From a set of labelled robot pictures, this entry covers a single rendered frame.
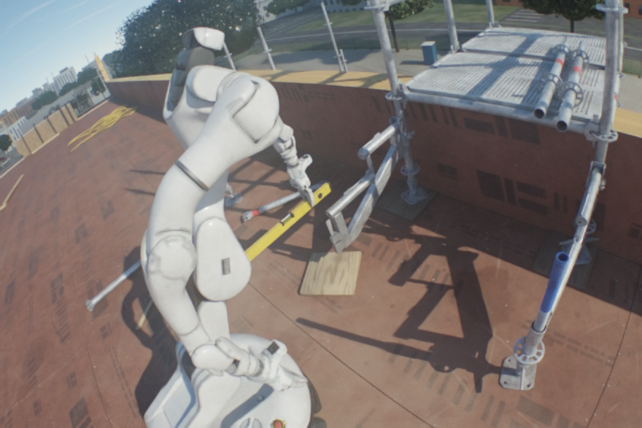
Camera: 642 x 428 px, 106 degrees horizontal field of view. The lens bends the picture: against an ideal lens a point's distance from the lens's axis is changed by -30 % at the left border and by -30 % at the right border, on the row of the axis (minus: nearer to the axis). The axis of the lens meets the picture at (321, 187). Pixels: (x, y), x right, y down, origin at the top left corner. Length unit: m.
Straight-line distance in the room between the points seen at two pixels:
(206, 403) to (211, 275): 0.49
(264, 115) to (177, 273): 0.31
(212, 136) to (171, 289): 0.28
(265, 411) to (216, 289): 0.53
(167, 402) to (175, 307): 0.77
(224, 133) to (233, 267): 0.41
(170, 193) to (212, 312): 0.49
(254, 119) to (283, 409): 0.96
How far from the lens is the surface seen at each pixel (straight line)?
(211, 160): 0.58
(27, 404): 3.01
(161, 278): 0.63
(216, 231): 0.82
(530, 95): 1.73
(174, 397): 1.38
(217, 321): 1.03
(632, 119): 1.80
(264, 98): 0.61
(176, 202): 0.58
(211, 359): 0.80
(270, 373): 0.95
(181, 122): 0.78
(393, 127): 1.92
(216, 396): 1.18
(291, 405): 1.26
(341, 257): 2.01
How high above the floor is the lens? 1.46
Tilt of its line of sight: 34 degrees down
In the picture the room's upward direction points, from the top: 20 degrees counter-clockwise
